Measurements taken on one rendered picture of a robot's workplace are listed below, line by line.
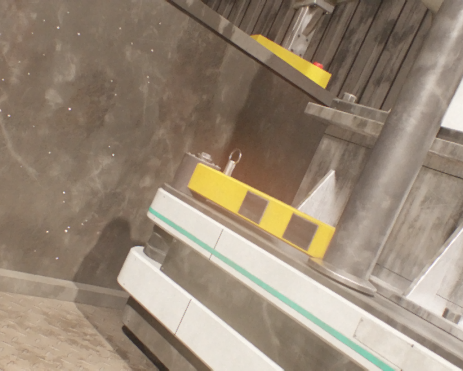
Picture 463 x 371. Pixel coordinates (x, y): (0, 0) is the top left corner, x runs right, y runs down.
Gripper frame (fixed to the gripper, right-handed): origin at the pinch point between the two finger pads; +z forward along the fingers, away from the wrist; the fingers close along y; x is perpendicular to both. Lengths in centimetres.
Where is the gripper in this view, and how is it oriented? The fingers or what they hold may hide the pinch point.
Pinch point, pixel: (295, 45)
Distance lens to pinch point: 178.8
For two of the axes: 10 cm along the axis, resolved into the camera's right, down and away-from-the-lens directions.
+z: -4.2, 9.1, 0.2
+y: -3.3, -1.7, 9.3
